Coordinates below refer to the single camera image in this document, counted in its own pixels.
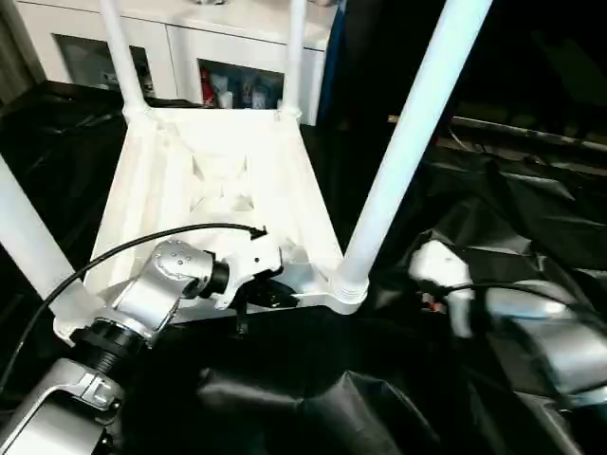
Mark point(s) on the white plastic table top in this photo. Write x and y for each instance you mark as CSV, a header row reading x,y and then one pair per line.
x,y
218,152

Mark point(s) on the white plastic table leg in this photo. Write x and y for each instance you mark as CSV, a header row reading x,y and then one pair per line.
x,y
417,123
121,57
295,57
33,237

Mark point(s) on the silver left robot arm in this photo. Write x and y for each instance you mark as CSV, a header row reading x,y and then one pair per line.
x,y
161,284

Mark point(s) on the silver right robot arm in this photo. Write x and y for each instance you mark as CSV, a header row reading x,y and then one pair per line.
x,y
560,341

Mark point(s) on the black plastic mat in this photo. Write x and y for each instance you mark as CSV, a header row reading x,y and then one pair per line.
x,y
285,398

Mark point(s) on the small gold label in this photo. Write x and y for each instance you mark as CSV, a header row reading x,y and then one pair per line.
x,y
392,119

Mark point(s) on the black low bench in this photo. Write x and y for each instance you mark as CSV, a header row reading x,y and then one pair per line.
x,y
531,133

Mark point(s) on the small red bottle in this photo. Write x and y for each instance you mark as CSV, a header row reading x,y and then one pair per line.
x,y
204,85

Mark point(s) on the white glass-door cabinet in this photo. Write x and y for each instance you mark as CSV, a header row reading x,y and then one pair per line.
x,y
190,28

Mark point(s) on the grey curtain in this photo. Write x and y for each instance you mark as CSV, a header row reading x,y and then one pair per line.
x,y
14,57

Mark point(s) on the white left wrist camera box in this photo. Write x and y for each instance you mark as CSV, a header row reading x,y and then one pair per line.
x,y
251,256

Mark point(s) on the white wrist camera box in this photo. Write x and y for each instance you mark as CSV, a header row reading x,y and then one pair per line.
x,y
251,256
436,261

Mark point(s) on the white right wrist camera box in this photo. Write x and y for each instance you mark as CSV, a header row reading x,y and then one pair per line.
x,y
436,261

